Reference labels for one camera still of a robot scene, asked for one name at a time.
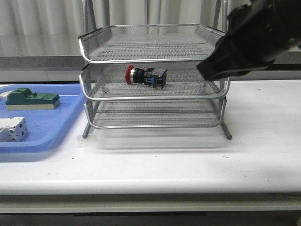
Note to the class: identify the red emergency push button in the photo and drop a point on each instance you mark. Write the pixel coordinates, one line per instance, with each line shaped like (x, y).
(152, 77)

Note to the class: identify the grey stone ledge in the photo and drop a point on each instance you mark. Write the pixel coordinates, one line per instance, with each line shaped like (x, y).
(40, 51)

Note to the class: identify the green and beige switch block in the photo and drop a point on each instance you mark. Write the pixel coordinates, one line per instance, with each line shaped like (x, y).
(25, 99)

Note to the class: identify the blue plastic tray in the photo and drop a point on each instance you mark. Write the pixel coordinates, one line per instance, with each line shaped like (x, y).
(46, 128)

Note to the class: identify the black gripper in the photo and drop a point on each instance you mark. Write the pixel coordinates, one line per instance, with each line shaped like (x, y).
(257, 34)

